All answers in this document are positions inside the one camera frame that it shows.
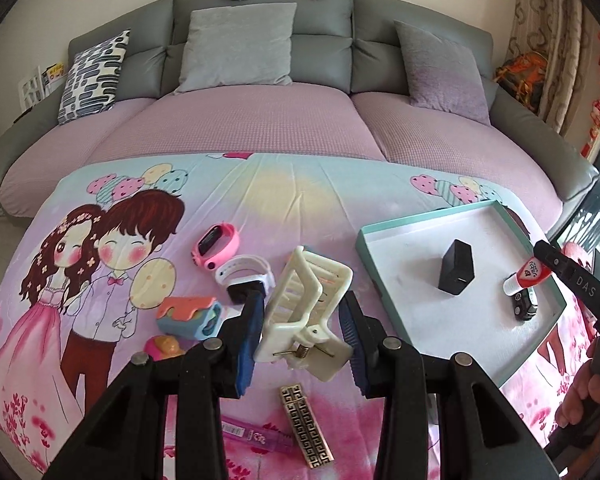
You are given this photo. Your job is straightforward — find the pink puppy toy figure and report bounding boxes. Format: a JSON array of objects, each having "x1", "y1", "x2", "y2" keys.
[{"x1": 145, "y1": 336, "x2": 185, "y2": 361}]

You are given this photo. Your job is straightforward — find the dark drying rack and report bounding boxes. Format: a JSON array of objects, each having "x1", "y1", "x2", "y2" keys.
[{"x1": 562, "y1": 167, "x2": 600, "y2": 256}]

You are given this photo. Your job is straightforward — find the grey square pillow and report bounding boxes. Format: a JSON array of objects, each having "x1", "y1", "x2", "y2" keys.
[{"x1": 174, "y1": 2, "x2": 298, "y2": 95}]

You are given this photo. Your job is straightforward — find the white smart watch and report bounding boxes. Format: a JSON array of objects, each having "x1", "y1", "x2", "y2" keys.
[{"x1": 215, "y1": 255, "x2": 275, "y2": 306}]

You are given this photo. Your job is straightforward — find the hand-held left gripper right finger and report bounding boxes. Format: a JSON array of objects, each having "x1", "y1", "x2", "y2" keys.
[{"x1": 337, "y1": 290, "x2": 561, "y2": 480}]

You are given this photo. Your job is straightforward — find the beige patterned curtain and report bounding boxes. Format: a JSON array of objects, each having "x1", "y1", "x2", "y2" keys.
[{"x1": 507, "y1": 0, "x2": 600, "y2": 136}]

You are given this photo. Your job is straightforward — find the pink smart watch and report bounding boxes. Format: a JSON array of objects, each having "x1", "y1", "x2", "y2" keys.
[{"x1": 192, "y1": 221, "x2": 240, "y2": 272}]

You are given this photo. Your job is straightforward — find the orange blue block toy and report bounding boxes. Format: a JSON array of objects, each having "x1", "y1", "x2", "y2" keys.
[{"x1": 156, "y1": 296, "x2": 224, "y2": 342}]

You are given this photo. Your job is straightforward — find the orange backpack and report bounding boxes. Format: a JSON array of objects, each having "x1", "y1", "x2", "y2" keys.
[{"x1": 494, "y1": 52, "x2": 548, "y2": 113}]

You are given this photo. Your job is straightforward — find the red white glue stick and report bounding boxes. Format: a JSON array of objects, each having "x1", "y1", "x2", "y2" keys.
[{"x1": 503, "y1": 256, "x2": 551, "y2": 295}]

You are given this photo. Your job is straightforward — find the grey sofa with pink cover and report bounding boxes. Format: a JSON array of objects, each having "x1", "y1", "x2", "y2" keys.
[{"x1": 0, "y1": 0, "x2": 600, "y2": 218}]

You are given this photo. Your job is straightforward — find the red round stool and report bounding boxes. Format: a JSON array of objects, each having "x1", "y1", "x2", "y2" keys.
[{"x1": 560, "y1": 240, "x2": 597, "y2": 273}]

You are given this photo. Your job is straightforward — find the black white patterned pillow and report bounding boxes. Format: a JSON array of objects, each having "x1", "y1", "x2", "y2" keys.
[{"x1": 57, "y1": 29, "x2": 132, "y2": 126}]

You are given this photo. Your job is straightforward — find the purple pencil lead case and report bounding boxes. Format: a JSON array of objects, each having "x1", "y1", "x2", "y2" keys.
[{"x1": 221, "y1": 415, "x2": 296, "y2": 455}]

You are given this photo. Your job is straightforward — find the teal white box tray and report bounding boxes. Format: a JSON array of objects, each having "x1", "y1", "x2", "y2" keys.
[{"x1": 355, "y1": 200, "x2": 567, "y2": 391}]

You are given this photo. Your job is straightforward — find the black charger plug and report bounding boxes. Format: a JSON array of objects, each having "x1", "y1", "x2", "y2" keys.
[{"x1": 438, "y1": 240, "x2": 475, "y2": 295}]

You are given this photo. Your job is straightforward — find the person's right hand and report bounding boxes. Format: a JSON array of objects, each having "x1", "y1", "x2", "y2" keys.
[{"x1": 555, "y1": 339, "x2": 600, "y2": 429}]

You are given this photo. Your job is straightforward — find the cream plastic hair clip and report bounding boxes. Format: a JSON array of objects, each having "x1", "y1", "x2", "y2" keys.
[{"x1": 254, "y1": 246, "x2": 354, "y2": 382}]

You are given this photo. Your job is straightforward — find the white magazine rack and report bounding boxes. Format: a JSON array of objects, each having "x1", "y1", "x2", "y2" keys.
[{"x1": 17, "y1": 62, "x2": 66, "y2": 111}]

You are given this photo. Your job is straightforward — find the bronze patterned metal case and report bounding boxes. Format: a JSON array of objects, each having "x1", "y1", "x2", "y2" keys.
[{"x1": 279, "y1": 384, "x2": 336, "y2": 470}]

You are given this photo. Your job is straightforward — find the black toy car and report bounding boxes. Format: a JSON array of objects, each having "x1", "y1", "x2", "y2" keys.
[{"x1": 511, "y1": 287, "x2": 540, "y2": 321}]

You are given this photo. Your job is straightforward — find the purple grey pillow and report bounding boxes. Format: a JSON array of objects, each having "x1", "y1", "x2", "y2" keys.
[{"x1": 394, "y1": 20, "x2": 492, "y2": 127}]

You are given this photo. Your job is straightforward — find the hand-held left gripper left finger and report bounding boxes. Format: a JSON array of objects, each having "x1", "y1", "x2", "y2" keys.
[{"x1": 42, "y1": 290, "x2": 265, "y2": 480}]

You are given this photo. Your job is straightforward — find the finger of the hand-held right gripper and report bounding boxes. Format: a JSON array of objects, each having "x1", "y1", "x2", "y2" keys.
[{"x1": 532, "y1": 241, "x2": 600, "y2": 334}]

